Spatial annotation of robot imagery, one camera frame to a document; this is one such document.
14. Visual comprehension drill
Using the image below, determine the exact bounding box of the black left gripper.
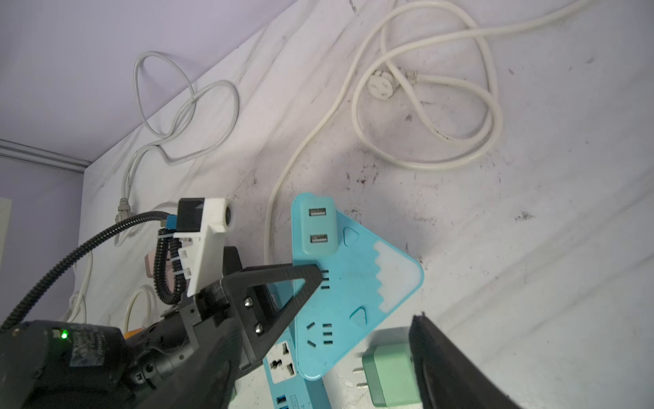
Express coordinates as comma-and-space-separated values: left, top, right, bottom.
123, 246, 324, 408

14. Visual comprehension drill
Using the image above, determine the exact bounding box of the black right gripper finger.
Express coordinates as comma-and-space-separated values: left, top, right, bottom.
409, 315, 518, 408

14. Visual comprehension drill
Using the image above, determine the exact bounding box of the light green charger plug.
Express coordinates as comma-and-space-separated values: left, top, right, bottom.
353, 327, 422, 408

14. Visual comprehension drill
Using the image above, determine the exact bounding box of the teal triangular power strip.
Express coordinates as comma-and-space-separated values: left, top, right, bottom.
291, 194, 424, 381

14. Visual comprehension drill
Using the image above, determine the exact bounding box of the pink usb charger plug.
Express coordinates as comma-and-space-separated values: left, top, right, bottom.
145, 250, 156, 279

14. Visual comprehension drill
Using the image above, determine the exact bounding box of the teal rectangular power strip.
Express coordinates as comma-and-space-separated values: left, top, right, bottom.
263, 320, 331, 409

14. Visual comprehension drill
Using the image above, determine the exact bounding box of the teal charger plug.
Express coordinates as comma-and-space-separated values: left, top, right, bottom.
300, 195, 338, 258

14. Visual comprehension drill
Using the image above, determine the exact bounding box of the orange power strip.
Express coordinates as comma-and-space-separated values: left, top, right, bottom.
122, 285, 157, 338

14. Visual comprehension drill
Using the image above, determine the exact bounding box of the black corrugated cable conduit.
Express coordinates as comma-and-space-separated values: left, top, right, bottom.
0, 210, 185, 333

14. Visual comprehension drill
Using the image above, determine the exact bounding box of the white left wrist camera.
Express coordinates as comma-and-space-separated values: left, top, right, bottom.
173, 198, 233, 298

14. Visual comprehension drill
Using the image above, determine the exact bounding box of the cream power cable with plug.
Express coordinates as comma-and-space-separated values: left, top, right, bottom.
262, 0, 599, 266

